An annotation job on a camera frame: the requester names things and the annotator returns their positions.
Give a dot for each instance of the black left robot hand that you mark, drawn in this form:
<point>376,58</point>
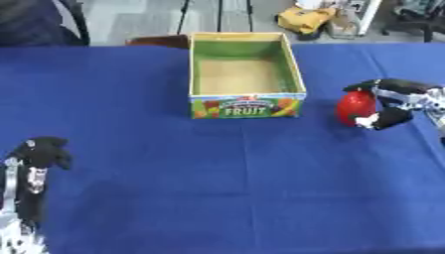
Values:
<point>39,152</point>

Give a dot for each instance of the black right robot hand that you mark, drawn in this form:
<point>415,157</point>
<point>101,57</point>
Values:
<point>398,116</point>

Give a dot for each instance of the red toy fruit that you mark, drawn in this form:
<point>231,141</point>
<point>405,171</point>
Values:
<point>354,105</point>

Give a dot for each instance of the black tripod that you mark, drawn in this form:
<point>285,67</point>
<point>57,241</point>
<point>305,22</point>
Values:
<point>219,15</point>

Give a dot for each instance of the yellow bag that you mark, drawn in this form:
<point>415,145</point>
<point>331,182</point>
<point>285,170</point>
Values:
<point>304,19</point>

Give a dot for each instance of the white stand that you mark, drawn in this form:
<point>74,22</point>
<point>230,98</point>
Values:
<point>356,16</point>

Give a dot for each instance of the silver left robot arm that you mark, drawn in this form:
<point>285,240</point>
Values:
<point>16,239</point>

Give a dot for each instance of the brown flat object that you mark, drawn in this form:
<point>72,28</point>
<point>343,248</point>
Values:
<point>159,41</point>

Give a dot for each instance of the cardboard box with green inside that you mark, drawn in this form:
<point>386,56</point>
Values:
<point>246,77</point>

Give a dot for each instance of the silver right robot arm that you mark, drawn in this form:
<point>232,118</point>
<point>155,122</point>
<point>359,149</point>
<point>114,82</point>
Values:
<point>438,115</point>

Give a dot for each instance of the black office chair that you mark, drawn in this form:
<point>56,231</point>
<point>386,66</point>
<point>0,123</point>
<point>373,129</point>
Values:
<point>40,21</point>

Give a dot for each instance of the black chair with wheels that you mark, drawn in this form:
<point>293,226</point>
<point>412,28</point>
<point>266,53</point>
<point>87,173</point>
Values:
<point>418,18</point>

